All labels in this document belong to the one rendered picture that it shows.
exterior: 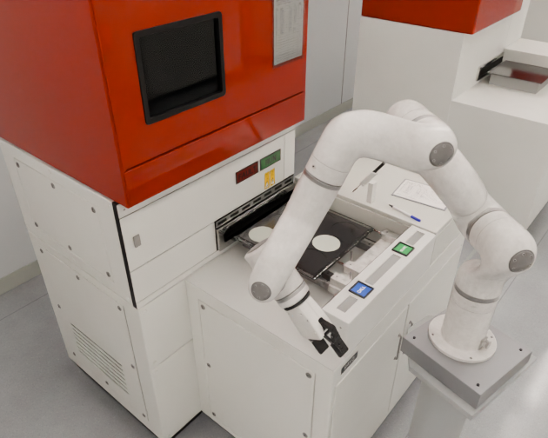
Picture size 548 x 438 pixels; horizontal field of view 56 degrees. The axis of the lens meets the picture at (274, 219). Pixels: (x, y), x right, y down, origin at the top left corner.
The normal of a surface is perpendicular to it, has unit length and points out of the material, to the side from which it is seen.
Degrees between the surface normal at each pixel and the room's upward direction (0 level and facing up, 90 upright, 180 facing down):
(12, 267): 90
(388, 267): 0
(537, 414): 0
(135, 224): 90
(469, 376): 3
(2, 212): 90
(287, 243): 39
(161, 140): 90
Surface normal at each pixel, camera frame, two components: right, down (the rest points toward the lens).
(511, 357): 0.04, -0.85
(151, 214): 0.77, 0.36
